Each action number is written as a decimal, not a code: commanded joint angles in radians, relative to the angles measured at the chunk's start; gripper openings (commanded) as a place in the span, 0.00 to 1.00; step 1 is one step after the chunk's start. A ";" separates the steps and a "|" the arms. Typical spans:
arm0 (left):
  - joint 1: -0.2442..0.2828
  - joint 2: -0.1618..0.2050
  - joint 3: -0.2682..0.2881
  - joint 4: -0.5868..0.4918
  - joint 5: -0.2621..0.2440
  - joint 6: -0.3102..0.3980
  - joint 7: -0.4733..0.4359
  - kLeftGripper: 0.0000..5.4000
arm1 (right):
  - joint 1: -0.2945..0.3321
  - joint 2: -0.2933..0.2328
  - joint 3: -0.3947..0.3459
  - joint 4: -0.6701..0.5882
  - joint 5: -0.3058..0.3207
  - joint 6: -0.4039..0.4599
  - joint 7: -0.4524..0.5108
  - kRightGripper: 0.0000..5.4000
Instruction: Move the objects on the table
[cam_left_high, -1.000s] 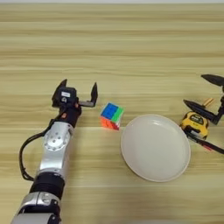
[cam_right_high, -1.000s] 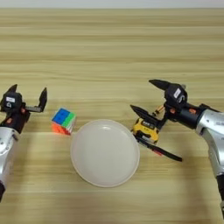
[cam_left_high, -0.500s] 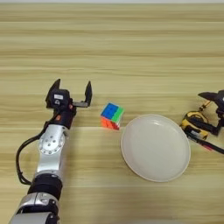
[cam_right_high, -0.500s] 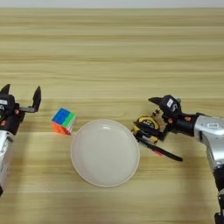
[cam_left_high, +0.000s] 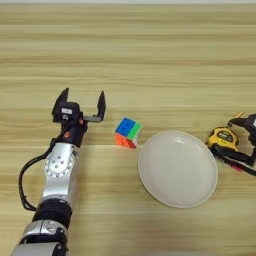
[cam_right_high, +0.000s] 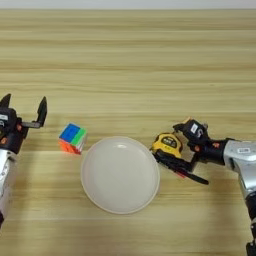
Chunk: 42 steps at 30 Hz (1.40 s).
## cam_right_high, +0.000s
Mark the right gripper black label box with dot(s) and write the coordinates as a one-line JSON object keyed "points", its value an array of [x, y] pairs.
{"points": [[196, 130]]}

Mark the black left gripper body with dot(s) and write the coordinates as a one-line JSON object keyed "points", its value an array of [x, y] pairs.
{"points": [[15, 138]]}

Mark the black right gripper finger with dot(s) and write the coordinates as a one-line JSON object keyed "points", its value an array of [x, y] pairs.
{"points": [[176, 163], [179, 127]]}

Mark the multicolour puzzle cube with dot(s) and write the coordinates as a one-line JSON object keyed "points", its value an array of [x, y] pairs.
{"points": [[72, 138]]}

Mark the round white plate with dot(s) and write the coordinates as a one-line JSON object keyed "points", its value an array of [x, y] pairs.
{"points": [[120, 175]]}

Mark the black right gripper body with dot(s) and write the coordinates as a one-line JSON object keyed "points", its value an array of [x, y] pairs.
{"points": [[211, 151]]}

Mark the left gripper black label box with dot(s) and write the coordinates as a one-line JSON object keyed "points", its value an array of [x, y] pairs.
{"points": [[7, 119]]}

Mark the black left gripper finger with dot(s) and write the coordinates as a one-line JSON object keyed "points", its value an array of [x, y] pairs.
{"points": [[42, 111], [5, 101]]}

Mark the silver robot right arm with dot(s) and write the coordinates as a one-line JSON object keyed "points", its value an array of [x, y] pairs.
{"points": [[243, 160]]}

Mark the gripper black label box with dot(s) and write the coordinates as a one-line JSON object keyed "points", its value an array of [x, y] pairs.
{"points": [[196, 130], [7, 119]]}

